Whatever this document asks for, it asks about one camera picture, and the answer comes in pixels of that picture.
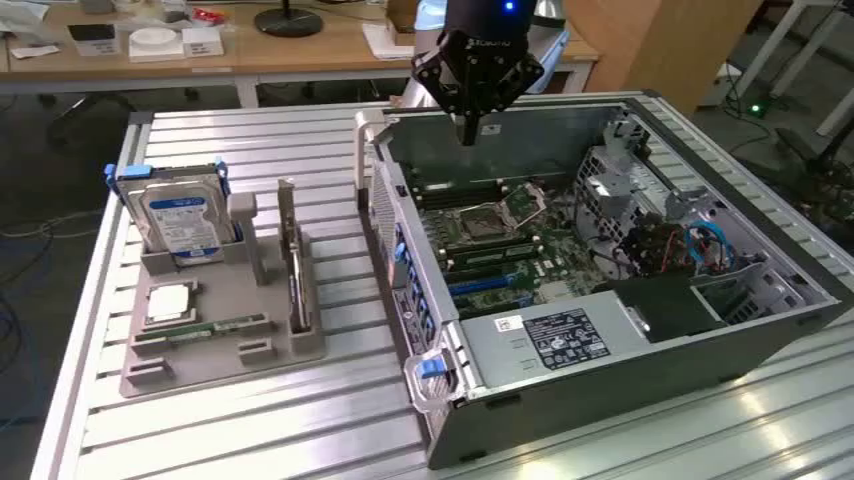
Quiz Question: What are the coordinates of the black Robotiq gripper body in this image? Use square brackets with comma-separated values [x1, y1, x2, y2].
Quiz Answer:
[438, 0, 538, 114]

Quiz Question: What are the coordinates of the low-profile graphics card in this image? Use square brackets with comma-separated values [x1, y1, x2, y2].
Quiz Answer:
[275, 178, 315, 335]

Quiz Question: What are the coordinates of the stack of white papers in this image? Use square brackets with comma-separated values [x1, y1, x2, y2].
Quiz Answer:
[362, 22, 419, 61]

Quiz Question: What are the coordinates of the brown cardboard box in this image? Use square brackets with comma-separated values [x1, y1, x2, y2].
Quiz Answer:
[386, 0, 423, 36]

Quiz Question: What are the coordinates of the wooden cabinet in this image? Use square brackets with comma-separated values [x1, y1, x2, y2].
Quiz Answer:
[552, 0, 766, 116]

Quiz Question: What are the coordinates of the black round lamp base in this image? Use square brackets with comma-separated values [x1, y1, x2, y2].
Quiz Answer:
[254, 0, 326, 39]

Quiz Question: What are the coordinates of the metal socket cover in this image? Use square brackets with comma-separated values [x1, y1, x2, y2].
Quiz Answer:
[499, 182, 552, 226]

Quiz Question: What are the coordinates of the perforated metal disk bay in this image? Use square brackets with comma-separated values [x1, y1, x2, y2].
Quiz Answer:
[572, 144, 669, 236]

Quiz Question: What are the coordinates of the CPU socket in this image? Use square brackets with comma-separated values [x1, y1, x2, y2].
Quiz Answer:
[452, 204, 512, 241]

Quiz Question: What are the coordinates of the plain white box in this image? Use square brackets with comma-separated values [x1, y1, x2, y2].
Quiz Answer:
[180, 27, 227, 57]

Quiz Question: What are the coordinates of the white device with green light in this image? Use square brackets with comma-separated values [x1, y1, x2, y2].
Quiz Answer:
[706, 64, 775, 119]

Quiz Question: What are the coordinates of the green motherboard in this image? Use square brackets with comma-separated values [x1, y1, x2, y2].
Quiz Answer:
[399, 164, 622, 321]

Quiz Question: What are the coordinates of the green RAM stick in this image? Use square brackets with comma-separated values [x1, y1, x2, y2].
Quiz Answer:
[143, 315, 266, 344]
[439, 243, 539, 265]

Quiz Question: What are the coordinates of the white round bowl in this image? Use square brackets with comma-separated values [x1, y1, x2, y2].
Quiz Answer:
[127, 28, 187, 64]

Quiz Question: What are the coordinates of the hard disk with blue caddy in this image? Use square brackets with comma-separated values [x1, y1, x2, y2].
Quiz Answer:
[104, 158, 232, 266]

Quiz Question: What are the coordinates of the black floor stand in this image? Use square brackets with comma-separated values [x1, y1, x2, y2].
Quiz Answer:
[773, 124, 854, 221]

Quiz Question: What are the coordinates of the white box with black lid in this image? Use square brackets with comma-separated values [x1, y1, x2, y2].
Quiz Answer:
[65, 23, 125, 57]

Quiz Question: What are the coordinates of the black chair base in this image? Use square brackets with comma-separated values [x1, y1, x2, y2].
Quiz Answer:
[39, 89, 135, 146]

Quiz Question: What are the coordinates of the grey plastic parts rack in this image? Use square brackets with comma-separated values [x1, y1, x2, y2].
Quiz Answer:
[117, 192, 330, 399]

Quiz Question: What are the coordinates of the wooden desk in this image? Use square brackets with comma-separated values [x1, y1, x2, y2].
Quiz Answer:
[0, 0, 602, 96]

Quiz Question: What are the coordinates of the grey metal drive cage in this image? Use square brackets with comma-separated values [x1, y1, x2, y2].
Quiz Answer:
[690, 259, 809, 326]

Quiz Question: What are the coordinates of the grey power supply unit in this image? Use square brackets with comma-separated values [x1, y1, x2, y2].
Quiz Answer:
[456, 292, 653, 391]

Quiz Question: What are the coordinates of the large blue case latch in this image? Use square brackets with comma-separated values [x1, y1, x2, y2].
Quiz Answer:
[412, 352, 446, 385]

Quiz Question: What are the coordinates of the silver CPU chip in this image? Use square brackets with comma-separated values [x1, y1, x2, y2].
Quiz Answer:
[145, 287, 192, 321]

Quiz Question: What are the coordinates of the black open PC case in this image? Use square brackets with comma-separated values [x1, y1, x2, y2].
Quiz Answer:
[352, 92, 843, 471]

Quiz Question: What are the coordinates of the white desk frame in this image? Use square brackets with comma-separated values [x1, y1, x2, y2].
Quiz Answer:
[733, 0, 854, 136]

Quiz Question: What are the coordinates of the blue wire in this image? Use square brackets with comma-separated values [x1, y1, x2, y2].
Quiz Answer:
[686, 219, 737, 274]

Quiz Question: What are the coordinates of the red wire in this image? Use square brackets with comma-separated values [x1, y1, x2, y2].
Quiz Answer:
[657, 229, 677, 274]

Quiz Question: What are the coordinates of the white floor cable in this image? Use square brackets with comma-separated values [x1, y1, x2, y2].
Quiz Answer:
[0, 209, 101, 240]

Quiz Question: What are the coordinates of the blue floor cable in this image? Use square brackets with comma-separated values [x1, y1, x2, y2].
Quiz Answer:
[0, 239, 52, 431]

